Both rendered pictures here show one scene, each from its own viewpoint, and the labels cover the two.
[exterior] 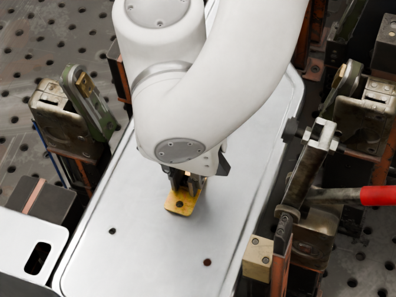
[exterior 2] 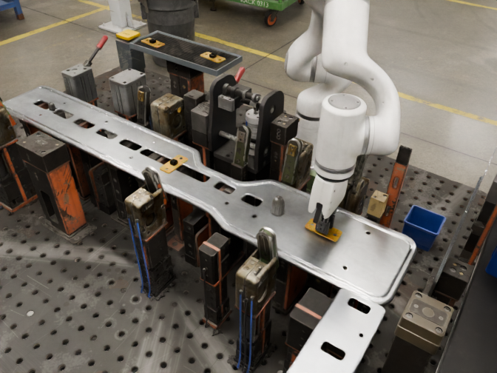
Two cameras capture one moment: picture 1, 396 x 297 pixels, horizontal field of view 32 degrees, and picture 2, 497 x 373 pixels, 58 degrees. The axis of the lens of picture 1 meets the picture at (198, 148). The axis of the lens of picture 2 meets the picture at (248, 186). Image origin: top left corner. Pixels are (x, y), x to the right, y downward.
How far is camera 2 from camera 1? 0.96 m
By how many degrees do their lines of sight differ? 54
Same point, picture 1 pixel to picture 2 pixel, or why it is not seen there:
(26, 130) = not seen: outside the picture
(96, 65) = (128, 340)
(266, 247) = (378, 194)
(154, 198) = (327, 246)
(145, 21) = (356, 104)
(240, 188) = not seen: hidden behind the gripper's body
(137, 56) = (362, 122)
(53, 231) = (341, 295)
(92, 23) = (85, 336)
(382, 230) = not seen: hidden behind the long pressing
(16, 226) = (335, 314)
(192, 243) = (356, 236)
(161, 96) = (386, 119)
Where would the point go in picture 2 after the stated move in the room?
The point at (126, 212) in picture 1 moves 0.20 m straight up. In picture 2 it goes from (333, 259) to (347, 191)
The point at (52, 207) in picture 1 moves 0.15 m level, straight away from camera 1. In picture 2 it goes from (317, 301) to (249, 319)
